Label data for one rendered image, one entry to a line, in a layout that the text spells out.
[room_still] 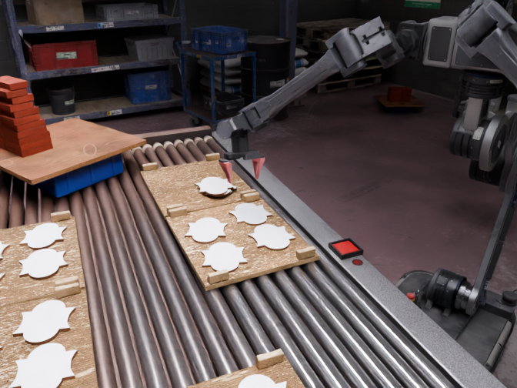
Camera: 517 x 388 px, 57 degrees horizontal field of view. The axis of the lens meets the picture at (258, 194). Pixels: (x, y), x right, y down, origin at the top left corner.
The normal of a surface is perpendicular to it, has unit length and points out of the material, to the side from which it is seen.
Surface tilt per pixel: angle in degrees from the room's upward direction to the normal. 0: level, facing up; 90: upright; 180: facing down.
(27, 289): 0
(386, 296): 0
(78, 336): 0
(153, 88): 90
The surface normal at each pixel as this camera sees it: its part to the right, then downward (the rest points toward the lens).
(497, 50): -0.68, 0.29
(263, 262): 0.00, -0.90
